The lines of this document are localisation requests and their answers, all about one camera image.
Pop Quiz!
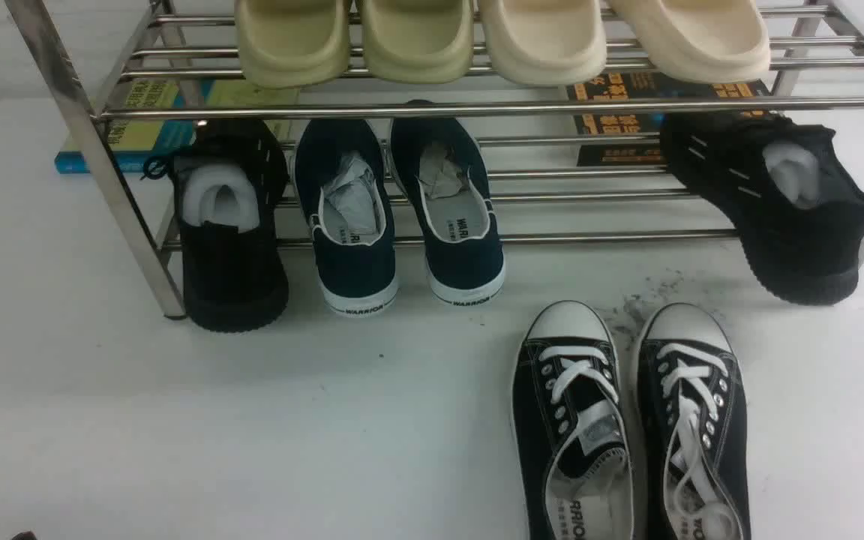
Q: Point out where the navy slip-on shoe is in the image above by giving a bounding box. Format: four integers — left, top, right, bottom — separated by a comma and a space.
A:
386, 117, 506, 307
292, 119, 399, 318

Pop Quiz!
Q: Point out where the green slipper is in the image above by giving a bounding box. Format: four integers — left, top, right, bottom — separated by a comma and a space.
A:
355, 1, 475, 83
234, 1, 351, 89

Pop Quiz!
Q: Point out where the silver metal shoe rack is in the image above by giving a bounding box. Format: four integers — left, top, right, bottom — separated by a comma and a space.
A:
4, 1, 864, 320

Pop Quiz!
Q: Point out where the black knit sneaker left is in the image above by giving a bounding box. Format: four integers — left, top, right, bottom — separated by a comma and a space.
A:
143, 118, 289, 334

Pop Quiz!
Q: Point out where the black knit sneaker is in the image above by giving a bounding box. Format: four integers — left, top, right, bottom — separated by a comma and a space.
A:
143, 118, 289, 334
659, 112, 864, 305

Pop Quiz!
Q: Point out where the black canvas sneaker left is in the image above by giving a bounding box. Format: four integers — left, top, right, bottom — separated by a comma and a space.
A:
511, 301, 635, 539

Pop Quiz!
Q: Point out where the black canvas sneaker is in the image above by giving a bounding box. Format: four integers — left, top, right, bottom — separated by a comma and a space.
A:
511, 301, 635, 539
634, 303, 752, 539

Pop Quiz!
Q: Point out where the cream slipper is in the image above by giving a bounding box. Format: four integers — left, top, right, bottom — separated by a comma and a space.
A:
476, 1, 608, 86
609, 1, 772, 83

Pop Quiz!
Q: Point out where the black and orange book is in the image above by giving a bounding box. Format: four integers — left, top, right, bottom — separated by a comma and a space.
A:
565, 72, 770, 167

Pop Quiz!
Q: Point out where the black canvas sneaker right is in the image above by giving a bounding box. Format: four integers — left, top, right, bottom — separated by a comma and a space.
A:
634, 303, 752, 539

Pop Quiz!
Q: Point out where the green and blue book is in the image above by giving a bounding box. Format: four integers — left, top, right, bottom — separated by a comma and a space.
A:
54, 79, 301, 175

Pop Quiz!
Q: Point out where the cream slipper far right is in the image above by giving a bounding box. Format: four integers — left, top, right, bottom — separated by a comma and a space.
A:
609, 1, 772, 83

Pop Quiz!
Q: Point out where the black knit sneaker right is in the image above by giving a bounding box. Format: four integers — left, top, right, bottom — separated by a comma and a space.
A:
659, 112, 864, 305

